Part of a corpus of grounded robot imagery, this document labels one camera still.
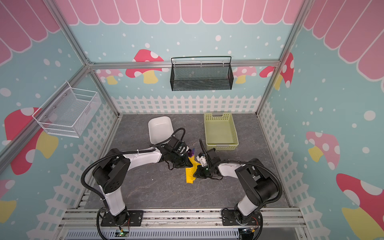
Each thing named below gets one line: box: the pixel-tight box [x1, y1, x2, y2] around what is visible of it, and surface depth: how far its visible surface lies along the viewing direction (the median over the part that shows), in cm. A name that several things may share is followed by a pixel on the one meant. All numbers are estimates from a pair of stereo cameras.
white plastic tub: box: [148, 116, 175, 145], surface depth 112 cm
